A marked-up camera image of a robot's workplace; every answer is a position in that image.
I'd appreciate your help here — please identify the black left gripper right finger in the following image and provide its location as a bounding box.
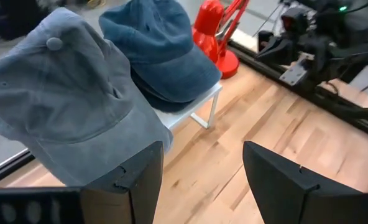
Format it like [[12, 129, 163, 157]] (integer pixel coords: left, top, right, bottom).
[[242, 141, 368, 224]]

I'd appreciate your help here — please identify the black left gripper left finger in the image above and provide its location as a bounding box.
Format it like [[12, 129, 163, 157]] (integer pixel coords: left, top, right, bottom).
[[0, 141, 165, 224]]

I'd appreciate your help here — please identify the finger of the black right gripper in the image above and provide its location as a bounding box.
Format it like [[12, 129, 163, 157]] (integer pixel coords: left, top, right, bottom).
[[257, 30, 275, 50], [255, 37, 295, 65]]

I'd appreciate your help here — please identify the blue denim baseball cap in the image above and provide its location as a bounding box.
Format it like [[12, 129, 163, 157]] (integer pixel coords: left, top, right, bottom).
[[98, 0, 223, 113]]

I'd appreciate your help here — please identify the grey baseball cap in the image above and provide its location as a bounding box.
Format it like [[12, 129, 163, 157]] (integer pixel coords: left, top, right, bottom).
[[0, 7, 174, 187]]

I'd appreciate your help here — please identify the red desk lamp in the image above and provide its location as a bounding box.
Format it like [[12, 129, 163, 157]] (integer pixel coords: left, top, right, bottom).
[[191, 0, 251, 80]]

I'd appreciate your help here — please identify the small white shelf table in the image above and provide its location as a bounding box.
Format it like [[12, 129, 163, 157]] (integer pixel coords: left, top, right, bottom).
[[152, 82, 224, 131]]

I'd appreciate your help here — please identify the black table edge strip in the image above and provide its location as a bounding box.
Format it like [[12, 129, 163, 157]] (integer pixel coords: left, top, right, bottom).
[[0, 148, 35, 187]]

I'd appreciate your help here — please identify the silver mounting bracket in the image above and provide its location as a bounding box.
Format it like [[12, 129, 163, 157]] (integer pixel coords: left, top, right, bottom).
[[278, 57, 310, 86]]

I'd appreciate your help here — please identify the black aluminium table frame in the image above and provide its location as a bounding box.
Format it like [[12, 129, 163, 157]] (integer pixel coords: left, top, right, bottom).
[[229, 39, 368, 141]]

